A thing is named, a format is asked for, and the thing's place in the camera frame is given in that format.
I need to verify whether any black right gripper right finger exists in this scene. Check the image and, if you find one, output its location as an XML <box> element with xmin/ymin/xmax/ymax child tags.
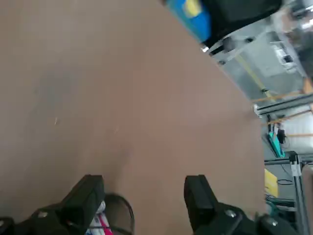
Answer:
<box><xmin>183</xmin><ymin>174</ymin><xmax>298</xmax><ymax>235</ymax></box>

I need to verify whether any aluminium profile rail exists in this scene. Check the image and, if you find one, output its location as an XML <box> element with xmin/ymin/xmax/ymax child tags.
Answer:
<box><xmin>254</xmin><ymin>94</ymin><xmax>313</xmax><ymax>116</ymax></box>

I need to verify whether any black mesh pen holder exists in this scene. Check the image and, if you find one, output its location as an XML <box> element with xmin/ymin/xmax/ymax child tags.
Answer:
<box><xmin>84</xmin><ymin>193</ymin><xmax>135</xmax><ymax>235</ymax></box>

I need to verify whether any aluminium profile post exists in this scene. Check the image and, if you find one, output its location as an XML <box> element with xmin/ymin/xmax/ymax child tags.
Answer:
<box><xmin>288</xmin><ymin>151</ymin><xmax>309</xmax><ymax>235</ymax></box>

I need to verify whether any yellow box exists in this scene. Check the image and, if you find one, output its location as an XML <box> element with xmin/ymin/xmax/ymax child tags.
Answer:
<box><xmin>264</xmin><ymin>168</ymin><xmax>279</xmax><ymax>197</ymax></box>

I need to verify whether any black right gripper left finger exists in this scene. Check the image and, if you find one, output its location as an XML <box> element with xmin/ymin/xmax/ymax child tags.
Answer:
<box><xmin>0</xmin><ymin>174</ymin><xmax>106</xmax><ymax>235</ymax></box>

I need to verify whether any teal flat case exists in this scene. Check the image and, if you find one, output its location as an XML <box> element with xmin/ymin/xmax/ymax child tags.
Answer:
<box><xmin>268</xmin><ymin>131</ymin><xmax>286</xmax><ymax>158</ymax></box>

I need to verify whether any red capped marker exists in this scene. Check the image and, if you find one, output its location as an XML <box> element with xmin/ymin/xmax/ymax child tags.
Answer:
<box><xmin>92</xmin><ymin>212</ymin><xmax>114</xmax><ymax>235</ymax></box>

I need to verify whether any blue and yellow bin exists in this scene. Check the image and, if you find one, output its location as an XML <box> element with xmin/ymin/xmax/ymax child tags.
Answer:
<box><xmin>165</xmin><ymin>0</ymin><xmax>212</xmax><ymax>44</ymax></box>

